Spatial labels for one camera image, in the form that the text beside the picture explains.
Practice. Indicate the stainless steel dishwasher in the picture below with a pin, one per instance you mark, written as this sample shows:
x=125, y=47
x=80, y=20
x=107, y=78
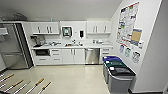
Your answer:
x=91, y=56

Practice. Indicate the steel kitchen sink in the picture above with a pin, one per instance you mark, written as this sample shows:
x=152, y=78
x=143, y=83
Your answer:
x=72, y=45

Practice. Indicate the black soap dispenser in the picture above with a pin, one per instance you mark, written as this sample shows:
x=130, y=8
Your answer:
x=81, y=33

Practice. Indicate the white two-door base cabinet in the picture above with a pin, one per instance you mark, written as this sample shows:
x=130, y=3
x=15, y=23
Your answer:
x=73, y=56

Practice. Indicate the steel paper towel dispenser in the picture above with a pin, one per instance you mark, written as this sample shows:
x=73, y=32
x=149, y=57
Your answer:
x=66, y=32

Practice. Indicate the black built-in microwave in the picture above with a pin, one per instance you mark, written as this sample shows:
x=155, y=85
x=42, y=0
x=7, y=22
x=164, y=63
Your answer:
x=42, y=52

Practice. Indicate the white microwave cabinet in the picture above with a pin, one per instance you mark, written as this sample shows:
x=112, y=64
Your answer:
x=42, y=60

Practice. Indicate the grey bin black lid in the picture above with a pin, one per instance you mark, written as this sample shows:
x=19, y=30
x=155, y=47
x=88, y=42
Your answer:
x=121, y=80

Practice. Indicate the cork notice board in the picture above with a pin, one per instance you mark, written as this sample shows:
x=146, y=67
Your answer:
x=136, y=36

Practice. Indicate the stainless steel refrigerator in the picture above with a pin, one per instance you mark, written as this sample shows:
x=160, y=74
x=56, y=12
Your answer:
x=15, y=46

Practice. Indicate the blue recycling wall sign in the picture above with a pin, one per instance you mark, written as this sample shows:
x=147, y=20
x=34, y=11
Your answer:
x=121, y=49

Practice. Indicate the green wall sign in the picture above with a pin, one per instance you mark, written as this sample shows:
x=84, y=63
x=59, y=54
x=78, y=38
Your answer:
x=127, y=52

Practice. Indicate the large colourful wall poster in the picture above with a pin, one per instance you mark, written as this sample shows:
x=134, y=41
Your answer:
x=128, y=23

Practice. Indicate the grey wall sign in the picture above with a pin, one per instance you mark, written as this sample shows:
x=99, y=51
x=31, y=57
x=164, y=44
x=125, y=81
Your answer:
x=136, y=56

